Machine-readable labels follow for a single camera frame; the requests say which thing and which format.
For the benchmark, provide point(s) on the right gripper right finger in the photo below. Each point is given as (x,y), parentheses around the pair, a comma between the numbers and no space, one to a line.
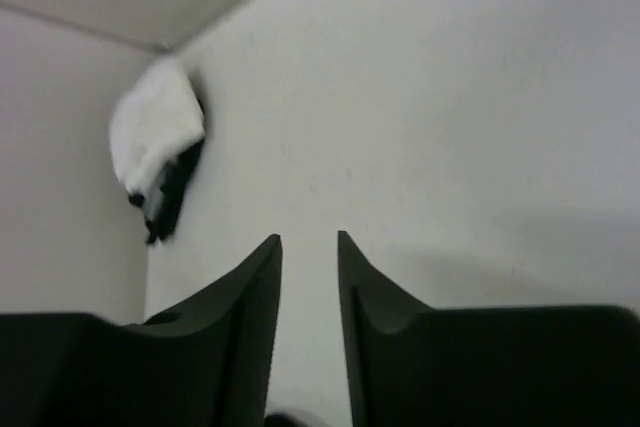
(409,364)

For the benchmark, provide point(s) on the folded grey tank top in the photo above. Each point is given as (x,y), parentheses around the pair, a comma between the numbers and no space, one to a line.
(154,197)

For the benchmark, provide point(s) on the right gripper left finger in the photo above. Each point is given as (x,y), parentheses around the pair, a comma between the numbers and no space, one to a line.
(203,362)

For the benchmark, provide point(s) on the folded black tank top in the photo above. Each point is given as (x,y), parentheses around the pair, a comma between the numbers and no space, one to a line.
(180,171)

